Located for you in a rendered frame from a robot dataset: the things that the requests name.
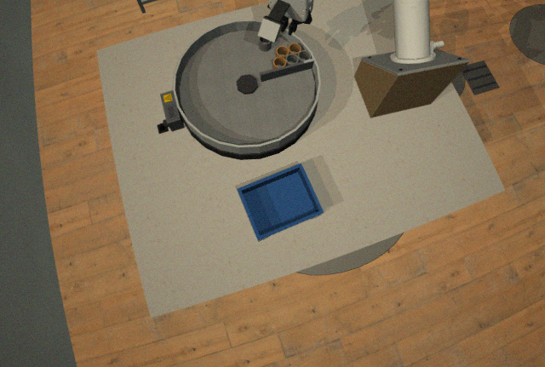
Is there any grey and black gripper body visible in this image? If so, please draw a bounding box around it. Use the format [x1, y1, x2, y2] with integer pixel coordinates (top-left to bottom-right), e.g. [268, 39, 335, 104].
[269, 0, 313, 22]

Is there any grey metal bushing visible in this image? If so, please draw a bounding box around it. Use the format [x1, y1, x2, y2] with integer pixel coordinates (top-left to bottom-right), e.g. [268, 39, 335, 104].
[259, 37, 272, 52]
[298, 50, 311, 62]
[285, 54, 299, 66]

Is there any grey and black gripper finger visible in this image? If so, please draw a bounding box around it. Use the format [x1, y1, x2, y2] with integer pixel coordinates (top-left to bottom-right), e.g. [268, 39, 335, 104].
[289, 9, 313, 36]
[281, 16, 289, 32]

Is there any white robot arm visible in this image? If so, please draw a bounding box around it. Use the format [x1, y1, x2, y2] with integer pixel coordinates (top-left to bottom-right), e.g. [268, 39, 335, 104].
[258, 0, 445, 64]

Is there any bronze bushing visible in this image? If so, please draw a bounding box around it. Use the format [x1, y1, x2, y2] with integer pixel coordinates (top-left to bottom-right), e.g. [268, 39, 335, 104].
[276, 46, 289, 58]
[273, 57, 286, 69]
[289, 43, 301, 55]

